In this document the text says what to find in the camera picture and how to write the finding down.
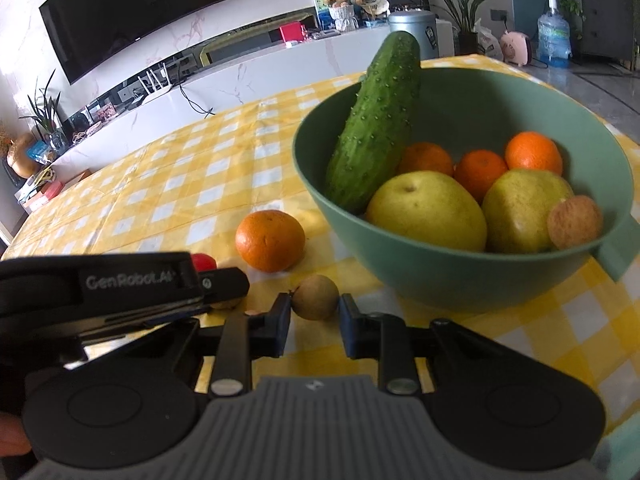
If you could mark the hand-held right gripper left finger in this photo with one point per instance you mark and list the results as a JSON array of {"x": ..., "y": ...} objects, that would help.
[{"x": 280, "y": 325}]

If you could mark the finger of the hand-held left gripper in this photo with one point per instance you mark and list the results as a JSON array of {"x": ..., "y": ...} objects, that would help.
[{"x": 225, "y": 285}]

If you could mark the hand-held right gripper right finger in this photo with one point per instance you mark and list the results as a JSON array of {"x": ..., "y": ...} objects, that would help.
[{"x": 350, "y": 327}]

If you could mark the red cherry tomato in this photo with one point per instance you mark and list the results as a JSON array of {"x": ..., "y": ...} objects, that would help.
[{"x": 204, "y": 261}]

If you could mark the brown kiwi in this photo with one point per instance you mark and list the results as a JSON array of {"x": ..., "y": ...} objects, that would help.
[{"x": 315, "y": 297}]

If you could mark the green colander bowl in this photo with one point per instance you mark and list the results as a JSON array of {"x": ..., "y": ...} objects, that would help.
[{"x": 400, "y": 270}]

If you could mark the orange mandarin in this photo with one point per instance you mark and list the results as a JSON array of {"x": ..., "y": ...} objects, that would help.
[
  {"x": 533, "y": 152},
  {"x": 477, "y": 172},
  {"x": 427, "y": 157},
  {"x": 270, "y": 240}
]

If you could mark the green cucumber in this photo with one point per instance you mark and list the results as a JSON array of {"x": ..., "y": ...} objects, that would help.
[{"x": 380, "y": 110}]

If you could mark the person's left hand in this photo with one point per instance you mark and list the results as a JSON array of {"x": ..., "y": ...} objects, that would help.
[{"x": 12, "y": 435}]

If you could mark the pile of books and boxes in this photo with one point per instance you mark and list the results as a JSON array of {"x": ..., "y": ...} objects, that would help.
[{"x": 45, "y": 190}]

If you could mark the yellow checked tablecloth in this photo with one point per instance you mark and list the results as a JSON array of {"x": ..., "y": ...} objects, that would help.
[{"x": 175, "y": 180}]

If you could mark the yellow pear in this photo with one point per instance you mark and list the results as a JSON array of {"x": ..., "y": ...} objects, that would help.
[
  {"x": 425, "y": 215},
  {"x": 520, "y": 210}
]

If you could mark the gold vase dried flowers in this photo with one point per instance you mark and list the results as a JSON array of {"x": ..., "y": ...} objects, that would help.
[{"x": 20, "y": 160}]

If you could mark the blue snack bag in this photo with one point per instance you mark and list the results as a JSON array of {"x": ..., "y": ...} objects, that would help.
[{"x": 37, "y": 149}]

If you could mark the green plant glass vase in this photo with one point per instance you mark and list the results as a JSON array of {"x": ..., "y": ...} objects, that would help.
[{"x": 46, "y": 115}]

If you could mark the white router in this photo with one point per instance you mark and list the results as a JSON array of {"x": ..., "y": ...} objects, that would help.
[{"x": 156, "y": 91}]

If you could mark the white marble tv cabinet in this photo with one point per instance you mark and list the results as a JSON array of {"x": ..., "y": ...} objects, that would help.
[{"x": 300, "y": 65}]

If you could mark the red box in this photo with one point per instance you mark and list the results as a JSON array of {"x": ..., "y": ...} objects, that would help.
[{"x": 292, "y": 32}]

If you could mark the black flat television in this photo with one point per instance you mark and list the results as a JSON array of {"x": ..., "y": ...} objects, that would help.
[{"x": 135, "y": 15}]

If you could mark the green printed card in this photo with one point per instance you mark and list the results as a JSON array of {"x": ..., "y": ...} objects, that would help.
[{"x": 321, "y": 10}]

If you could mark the silver trash can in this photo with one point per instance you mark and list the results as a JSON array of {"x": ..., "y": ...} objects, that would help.
[{"x": 410, "y": 25}]

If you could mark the potted plant black pot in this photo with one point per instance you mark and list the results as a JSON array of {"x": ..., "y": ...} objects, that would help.
[{"x": 467, "y": 35}]

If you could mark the white plastic bag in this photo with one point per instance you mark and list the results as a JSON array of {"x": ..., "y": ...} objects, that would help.
[{"x": 489, "y": 42}]

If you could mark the pink pig heater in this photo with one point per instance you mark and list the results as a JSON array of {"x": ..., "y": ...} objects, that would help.
[{"x": 517, "y": 47}]

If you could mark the blue water bottle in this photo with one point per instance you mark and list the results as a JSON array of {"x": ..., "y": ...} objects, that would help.
[{"x": 554, "y": 35}]

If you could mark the dark grey drawer cabinet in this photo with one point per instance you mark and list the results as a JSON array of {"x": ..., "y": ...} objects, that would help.
[{"x": 607, "y": 10}]

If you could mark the wall socket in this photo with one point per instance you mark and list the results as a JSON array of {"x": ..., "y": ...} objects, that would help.
[{"x": 499, "y": 14}]

